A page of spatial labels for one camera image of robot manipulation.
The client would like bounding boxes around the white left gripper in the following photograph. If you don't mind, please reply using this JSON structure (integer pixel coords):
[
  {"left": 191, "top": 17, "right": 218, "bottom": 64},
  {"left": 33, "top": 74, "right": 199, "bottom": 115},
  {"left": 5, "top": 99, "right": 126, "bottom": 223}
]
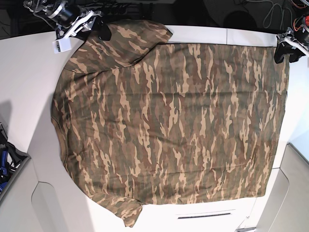
[{"left": 274, "top": 27, "right": 309, "bottom": 63}]

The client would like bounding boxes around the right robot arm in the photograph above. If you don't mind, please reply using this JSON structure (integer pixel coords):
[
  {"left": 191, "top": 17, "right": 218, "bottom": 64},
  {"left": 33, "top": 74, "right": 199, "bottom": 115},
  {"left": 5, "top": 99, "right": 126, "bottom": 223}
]
[{"left": 24, "top": 0, "right": 291, "bottom": 72}]

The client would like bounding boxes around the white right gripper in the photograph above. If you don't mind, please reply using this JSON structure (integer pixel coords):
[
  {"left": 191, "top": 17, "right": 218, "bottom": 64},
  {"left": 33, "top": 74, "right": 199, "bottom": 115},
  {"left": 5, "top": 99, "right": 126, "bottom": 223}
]
[{"left": 57, "top": 10, "right": 112, "bottom": 41}]

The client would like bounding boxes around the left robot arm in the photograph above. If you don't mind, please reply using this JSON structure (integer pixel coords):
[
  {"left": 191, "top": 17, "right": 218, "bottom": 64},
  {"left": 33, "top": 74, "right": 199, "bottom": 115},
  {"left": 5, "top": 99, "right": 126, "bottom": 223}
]
[{"left": 274, "top": 15, "right": 309, "bottom": 64}]

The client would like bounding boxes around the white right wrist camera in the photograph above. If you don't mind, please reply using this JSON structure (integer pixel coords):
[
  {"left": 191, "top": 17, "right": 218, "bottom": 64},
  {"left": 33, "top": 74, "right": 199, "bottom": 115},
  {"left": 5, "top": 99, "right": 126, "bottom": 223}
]
[{"left": 52, "top": 38, "right": 71, "bottom": 54}]

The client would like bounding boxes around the camouflage T-shirt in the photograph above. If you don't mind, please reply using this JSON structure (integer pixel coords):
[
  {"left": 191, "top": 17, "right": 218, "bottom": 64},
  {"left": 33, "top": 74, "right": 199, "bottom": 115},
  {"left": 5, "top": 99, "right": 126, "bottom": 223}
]
[{"left": 51, "top": 20, "right": 289, "bottom": 227}]

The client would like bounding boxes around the grey bin with blue items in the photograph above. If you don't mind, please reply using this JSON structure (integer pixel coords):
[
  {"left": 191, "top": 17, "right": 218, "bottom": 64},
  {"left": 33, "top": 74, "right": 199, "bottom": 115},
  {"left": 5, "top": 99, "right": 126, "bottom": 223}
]
[{"left": 0, "top": 122, "right": 31, "bottom": 204}]

